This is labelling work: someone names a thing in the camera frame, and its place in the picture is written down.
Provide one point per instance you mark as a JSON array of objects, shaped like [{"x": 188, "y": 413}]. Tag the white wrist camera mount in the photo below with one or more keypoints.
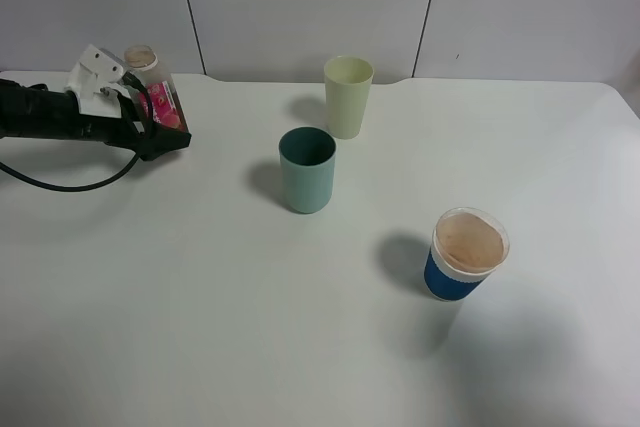
[{"x": 93, "y": 81}]

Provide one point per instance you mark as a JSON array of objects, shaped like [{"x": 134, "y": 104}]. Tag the pale yellow plastic cup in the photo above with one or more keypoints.
[{"x": 347, "y": 83}]

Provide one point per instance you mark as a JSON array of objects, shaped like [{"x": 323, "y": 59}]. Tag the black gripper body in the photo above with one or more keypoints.
[{"x": 116, "y": 132}]

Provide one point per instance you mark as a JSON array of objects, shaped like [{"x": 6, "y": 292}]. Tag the pink label drink bottle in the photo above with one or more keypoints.
[{"x": 155, "y": 76}]

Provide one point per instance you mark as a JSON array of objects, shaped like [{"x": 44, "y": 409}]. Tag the blue sleeve paper cup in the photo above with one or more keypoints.
[{"x": 467, "y": 246}]

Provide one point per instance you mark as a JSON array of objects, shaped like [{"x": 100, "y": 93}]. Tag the teal green plastic cup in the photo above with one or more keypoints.
[{"x": 307, "y": 159}]

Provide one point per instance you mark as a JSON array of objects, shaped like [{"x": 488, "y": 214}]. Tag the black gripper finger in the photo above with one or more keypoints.
[{"x": 161, "y": 142}]

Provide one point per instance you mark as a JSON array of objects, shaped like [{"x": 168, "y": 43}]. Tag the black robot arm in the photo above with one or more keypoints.
[{"x": 38, "y": 113}]

